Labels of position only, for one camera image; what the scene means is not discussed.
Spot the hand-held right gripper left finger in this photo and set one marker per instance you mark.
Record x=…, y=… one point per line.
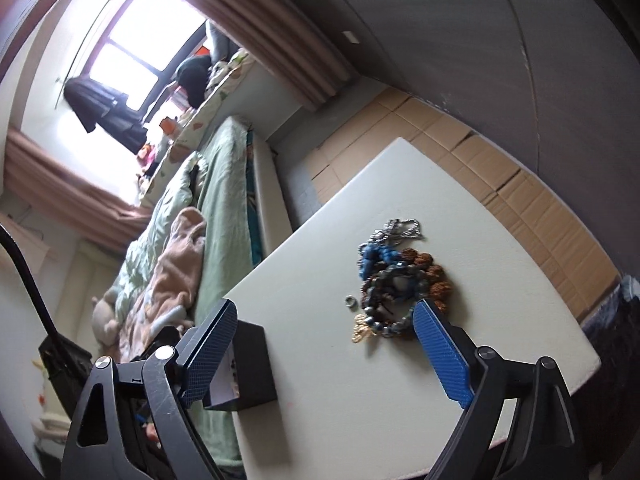
x=210, y=355

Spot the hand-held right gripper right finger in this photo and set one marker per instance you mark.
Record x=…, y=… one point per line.
x=442, y=355

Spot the black jewelry box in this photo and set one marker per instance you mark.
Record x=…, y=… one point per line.
x=255, y=365

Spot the gold butterfly brooch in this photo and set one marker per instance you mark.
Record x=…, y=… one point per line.
x=361, y=332

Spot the beige plush toy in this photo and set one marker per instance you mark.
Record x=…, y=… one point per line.
x=105, y=325

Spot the pink fleece blanket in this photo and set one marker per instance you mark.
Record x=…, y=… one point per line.
x=175, y=270

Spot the bed with green sheet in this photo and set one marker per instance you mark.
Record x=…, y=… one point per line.
x=225, y=220

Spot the light green quilt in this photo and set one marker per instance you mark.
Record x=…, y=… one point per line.
x=165, y=210

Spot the flattened cardboard sheets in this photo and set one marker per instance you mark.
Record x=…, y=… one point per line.
x=540, y=210

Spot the dark cloth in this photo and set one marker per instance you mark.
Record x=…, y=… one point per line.
x=615, y=320

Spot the pink curtain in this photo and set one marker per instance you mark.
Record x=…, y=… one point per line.
x=60, y=185
x=280, y=35

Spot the pile of small toys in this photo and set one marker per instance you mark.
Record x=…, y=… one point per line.
x=147, y=156

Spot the orange white box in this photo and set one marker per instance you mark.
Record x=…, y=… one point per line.
x=170, y=125

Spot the patterned window seat cushion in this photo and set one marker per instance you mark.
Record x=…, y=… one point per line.
x=200, y=115

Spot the hanging dark clothes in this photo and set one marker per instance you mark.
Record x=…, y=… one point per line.
x=110, y=110

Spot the black bag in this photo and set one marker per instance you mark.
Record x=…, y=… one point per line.
x=192, y=77

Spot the grey pillow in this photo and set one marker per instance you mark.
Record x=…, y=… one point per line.
x=217, y=42

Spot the window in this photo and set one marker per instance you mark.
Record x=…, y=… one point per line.
x=130, y=25

